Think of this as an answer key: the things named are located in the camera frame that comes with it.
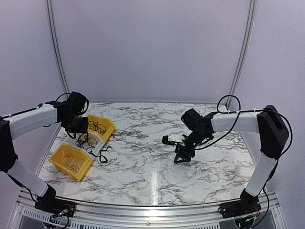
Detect white bin middle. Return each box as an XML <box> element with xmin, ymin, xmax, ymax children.
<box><xmin>63</xmin><ymin>131</ymin><xmax>105</xmax><ymax>160</ymax></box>

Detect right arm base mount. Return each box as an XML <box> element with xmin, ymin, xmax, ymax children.
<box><xmin>217</xmin><ymin>189</ymin><xmax>261</xmax><ymax>219</ymax></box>

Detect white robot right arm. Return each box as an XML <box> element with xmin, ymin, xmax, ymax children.
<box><xmin>174</xmin><ymin>105</ymin><xmax>291</xmax><ymax>214</ymax></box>

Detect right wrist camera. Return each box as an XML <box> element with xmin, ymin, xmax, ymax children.
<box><xmin>162</xmin><ymin>134</ymin><xmax>186</xmax><ymax>146</ymax></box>

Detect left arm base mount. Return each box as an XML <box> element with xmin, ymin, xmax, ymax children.
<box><xmin>35</xmin><ymin>197</ymin><xmax>76</xmax><ymax>218</ymax></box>

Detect aluminium front rail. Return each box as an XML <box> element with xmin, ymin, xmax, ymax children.
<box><xmin>8</xmin><ymin>190</ymin><xmax>286</xmax><ymax>229</ymax></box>

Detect cable bundle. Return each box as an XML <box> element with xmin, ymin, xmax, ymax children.
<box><xmin>75</xmin><ymin>133</ymin><xmax>112</xmax><ymax>164</ymax></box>

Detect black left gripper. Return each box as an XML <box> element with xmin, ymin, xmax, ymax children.
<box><xmin>63</xmin><ymin>114</ymin><xmax>89</xmax><ymax>134</ymax></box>

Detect right aluminium corner post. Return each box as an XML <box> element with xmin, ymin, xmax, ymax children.
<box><xmin>229</xmin><ymin>0</ymin><xmax>257</xmax><ymax>95</ymax></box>

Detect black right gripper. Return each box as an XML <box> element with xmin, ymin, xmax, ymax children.
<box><xmin>174</xmin><ymin>130</ymin><xmax>209</xmax><ymax>164</ymax></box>

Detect left aluminium corner post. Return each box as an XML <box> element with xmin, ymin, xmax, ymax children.
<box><xmin>45</xmin><ymin>0</ymin><xmax>71</xmax><ymax>99</ymax></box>

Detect yellow bin far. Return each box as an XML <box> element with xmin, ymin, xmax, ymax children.
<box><xmin>86</xmin><ymin>114</ymin><xmax>116</xmax><ymax>142</ymax></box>

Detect white cables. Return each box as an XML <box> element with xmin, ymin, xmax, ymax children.
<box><xmin>59</xmin><ymin>151</ymin><xmax>88</xmax><ymax>172</ymax></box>

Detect black cables in far bin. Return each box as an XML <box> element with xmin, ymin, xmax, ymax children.
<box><xmin>88</xmin><ymin>121</ymin><xmax>107</xmax><ymax>135</ymax></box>

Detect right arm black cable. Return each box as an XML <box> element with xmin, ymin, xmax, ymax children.
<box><xmin>193</xmin><ymin>94</ymin><xmax>294</xmax><ymax>165</ymax></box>

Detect yellow bin near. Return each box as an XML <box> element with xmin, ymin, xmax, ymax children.
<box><xmin>49</xmin><ymin>143</ymin><xmax>93</xmax><ymax>181</ymax></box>

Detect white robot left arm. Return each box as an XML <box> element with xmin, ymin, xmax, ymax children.
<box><xmin>0</xmin><ymin>92</ymin><xmax>89</xmax><ymax>212</ymax></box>

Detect aluminium corner post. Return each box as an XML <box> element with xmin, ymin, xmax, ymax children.
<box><xmin>45</xmin><ymin>0</ymin><xmax>71</xmax><ymax>99</ymax></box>
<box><xmin>229</xmin><ymin>0</ymin><xmax>257</xmax><ymax>95</ymax></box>

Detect yellow bin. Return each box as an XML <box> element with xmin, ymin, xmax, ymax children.
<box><xmin>86</xmin><ymin>114</ymin><xmax>116</xmax><ymax>142</ymax></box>
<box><xmin>49</xmin><ymin>143</ymin><xmax>93</xmax><ymax>181</ymax></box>

